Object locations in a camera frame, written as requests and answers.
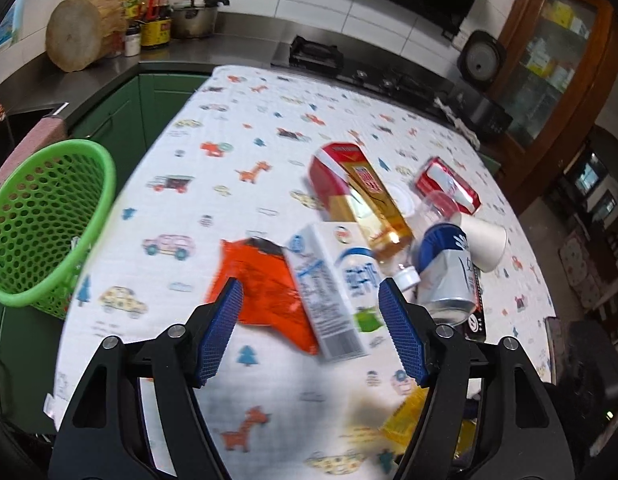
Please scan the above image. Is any wooden glass door cabinet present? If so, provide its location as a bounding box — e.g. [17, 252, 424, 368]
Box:
[489, 0, 618, 216]

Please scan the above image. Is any white milk carton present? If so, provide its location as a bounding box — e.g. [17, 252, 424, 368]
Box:
[283, 222, 390, 362]

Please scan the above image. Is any round wooden chopping block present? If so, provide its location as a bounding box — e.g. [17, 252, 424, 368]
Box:
[45, 0, 127, 73]

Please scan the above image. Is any window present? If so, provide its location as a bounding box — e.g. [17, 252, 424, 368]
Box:
[0, 0, 32, 56]

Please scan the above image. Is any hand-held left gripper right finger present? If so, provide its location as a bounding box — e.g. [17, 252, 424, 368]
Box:
[378, 277, 574, 480]

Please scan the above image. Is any clear plastic cup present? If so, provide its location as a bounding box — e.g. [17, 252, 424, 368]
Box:
[406, 192, 462, 241]

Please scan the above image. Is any white bottle cap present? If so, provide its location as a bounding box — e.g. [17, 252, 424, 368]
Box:
[395, 264, 422, 291]

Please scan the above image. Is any white paper cup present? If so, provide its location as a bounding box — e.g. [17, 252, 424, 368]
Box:
[449, 211, 508, 273]

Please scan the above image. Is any stainless steel counter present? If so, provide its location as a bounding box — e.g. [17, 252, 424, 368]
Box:
[0, 10, 300, 111]

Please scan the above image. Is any crushed red soda can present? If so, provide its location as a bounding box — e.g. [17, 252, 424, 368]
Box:
[414, 156, 482, 216]

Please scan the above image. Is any black gas stove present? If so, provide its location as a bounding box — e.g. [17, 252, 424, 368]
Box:
[271, 35, 454, 121]

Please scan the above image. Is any pink towel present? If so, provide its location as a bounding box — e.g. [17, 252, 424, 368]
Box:
[0, 115, 67, 191]

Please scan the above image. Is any black rice cooker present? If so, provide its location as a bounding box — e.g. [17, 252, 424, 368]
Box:
[456, 30, 507, 95]

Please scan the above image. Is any green plastic mesh basket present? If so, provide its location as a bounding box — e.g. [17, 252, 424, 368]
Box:
[0, 139, 117, 320]

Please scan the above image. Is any printed animal car tablecloth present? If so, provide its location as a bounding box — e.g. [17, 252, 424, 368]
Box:
[54, 64, 557, 480]

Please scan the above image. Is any green kitchen cabinet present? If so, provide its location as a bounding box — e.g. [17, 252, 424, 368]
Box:
[0, 72, 212, 441]

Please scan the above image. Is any kitchen sink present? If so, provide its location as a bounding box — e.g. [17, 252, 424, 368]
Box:
[0, 102, 70, 136]

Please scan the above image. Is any red and gold box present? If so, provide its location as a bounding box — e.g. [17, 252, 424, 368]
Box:
[309, 142, 414, 263]

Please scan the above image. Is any orange snack wrapper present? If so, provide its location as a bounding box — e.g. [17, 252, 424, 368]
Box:
[206, 236, 320, 356]

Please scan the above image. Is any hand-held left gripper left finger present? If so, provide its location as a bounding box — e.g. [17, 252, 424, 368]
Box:
[49, 277, 244, 480]

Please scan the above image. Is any yellow snack packet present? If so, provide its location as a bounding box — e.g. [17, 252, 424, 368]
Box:
[379, 387, 477, 461]

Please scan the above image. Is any white plastic cup lid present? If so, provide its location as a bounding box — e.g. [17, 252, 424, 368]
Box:
[386, 182, 422, 218]

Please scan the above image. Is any black cigarette pack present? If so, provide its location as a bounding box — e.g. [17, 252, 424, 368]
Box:
[464, 270, 488, 343]

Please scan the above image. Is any black box appliance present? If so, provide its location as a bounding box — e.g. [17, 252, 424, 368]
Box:
[449, 85, 514, 136]

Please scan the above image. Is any steel pressure cooker pot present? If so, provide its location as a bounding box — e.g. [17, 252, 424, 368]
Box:
[171, 0, 230, 40]

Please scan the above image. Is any crushed blue soda can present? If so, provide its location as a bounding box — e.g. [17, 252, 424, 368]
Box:
[419, 224, 482, 326]

